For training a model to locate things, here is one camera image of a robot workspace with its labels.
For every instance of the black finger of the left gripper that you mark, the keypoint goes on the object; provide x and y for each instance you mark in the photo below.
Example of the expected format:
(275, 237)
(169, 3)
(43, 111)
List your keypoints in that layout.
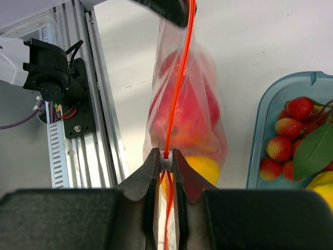
(174, 11)

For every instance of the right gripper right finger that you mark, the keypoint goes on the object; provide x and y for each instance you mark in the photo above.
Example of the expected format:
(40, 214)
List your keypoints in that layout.
(211, 218)

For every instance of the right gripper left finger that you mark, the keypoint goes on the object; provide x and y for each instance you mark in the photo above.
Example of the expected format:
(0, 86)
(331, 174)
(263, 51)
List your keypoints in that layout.
(123, 217)

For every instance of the orange yellow pepper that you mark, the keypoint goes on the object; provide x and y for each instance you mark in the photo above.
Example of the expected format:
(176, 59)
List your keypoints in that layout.
(205, 166)

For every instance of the clear orange zip top bag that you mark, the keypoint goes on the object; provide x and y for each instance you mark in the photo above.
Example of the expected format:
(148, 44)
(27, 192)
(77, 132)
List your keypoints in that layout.
(172, 38)

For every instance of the red apple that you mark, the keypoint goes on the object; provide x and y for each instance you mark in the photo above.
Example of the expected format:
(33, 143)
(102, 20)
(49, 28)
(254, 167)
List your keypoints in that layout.
(197, 110)

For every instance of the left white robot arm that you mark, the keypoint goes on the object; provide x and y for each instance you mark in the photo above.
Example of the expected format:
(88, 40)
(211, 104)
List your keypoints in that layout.
(40, 66)

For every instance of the teal plastic food tray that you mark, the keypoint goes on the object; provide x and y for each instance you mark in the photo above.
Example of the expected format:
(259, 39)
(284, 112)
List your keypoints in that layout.
(313, 84)

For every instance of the yellow banana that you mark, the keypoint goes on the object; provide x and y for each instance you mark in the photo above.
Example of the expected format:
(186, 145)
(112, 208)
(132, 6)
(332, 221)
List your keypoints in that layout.
(322, 185)

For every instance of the green leaf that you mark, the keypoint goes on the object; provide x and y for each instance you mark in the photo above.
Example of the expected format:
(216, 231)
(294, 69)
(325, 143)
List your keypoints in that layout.
(314, 153)

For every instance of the left small circuit board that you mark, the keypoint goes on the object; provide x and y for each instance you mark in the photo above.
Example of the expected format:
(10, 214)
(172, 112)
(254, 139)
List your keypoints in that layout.
(58, 110)

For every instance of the red strawberries cluster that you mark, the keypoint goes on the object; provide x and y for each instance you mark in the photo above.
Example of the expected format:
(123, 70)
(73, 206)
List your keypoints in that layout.
(299, 117)

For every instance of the aluminium mounting rail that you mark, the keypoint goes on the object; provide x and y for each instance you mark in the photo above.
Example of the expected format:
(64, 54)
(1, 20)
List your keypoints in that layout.
(95, 160)

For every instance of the white slotted cable duct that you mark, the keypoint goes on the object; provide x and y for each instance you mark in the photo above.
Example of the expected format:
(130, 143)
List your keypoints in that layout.
(57, 152)

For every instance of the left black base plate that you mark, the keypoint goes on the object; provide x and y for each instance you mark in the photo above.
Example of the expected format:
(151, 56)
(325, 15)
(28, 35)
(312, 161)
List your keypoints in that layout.
(79, 118)

